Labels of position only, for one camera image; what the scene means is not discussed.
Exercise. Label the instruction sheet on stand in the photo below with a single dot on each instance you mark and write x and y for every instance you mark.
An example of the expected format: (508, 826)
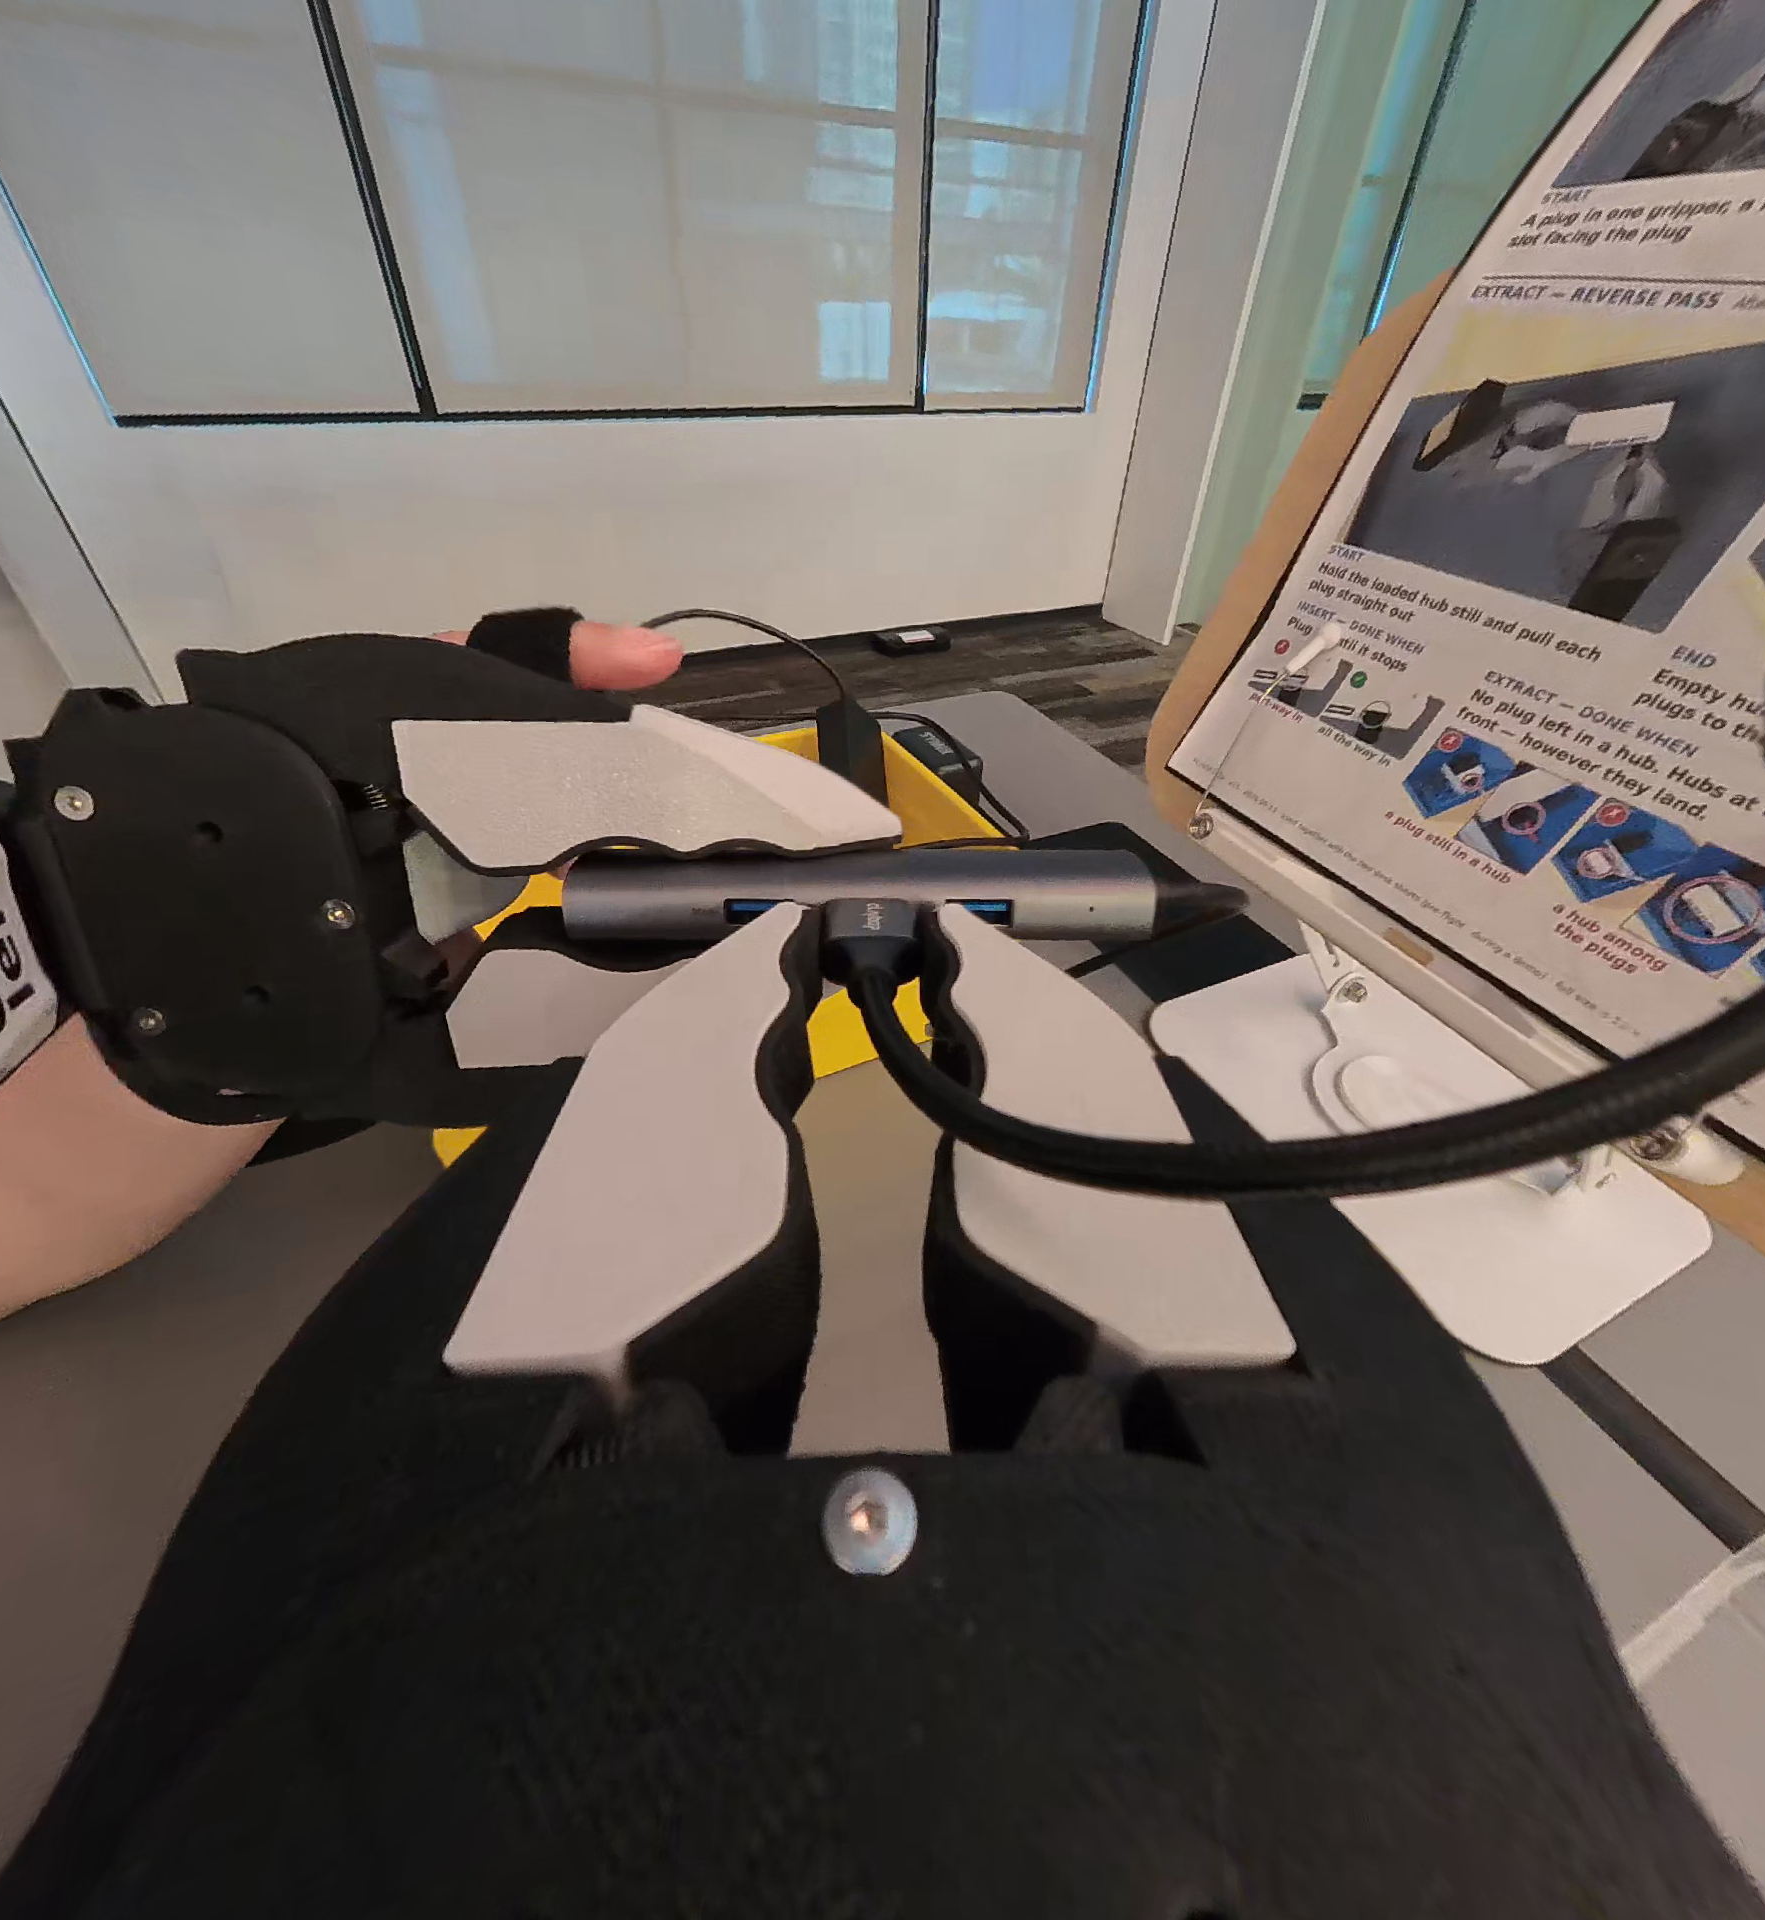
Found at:
(1242, 572)

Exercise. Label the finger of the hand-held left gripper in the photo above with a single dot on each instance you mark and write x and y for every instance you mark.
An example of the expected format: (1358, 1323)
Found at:
(642, 794)
(487, 924)

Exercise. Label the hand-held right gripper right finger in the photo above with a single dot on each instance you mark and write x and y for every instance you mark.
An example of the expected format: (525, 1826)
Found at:
(1123, 1261)

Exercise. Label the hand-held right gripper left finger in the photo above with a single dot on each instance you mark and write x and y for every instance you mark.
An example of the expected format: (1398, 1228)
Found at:
(627, 1202)

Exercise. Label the small black floor box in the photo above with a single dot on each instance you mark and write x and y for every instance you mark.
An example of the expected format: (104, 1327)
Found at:
(911, 636)

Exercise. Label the narrow glass window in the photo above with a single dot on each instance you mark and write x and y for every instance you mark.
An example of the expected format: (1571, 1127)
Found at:
(1332, 242)

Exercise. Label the yellow plastic bin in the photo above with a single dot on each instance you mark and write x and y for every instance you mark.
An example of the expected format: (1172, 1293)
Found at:
(749, 728)

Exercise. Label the person's left forearm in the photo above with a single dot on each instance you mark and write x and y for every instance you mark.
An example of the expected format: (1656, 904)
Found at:
(71, 1202)

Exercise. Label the instruction poster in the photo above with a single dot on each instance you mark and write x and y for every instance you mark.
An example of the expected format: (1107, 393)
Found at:
(1603, 601)

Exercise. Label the slim grey usb hub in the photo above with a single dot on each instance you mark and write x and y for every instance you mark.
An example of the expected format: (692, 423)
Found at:
(1091, 893)

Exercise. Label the black flat desk pad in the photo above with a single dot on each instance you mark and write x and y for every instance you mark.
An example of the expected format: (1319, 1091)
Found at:
(1185, 900)

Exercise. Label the large glass window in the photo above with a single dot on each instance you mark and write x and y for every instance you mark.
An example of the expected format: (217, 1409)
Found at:
(673, 211)

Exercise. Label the black 7-port USB hub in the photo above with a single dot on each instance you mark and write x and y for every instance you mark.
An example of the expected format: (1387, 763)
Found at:
(791, 636)

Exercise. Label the clear plastic bin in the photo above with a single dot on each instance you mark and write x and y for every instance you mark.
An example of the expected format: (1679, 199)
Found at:
(1750, 1741)

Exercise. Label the white stand base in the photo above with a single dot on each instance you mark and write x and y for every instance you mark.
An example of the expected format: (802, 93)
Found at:
(1514, 1244)

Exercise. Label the person's left hand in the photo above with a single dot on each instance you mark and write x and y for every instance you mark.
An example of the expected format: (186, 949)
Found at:
(627, 652)

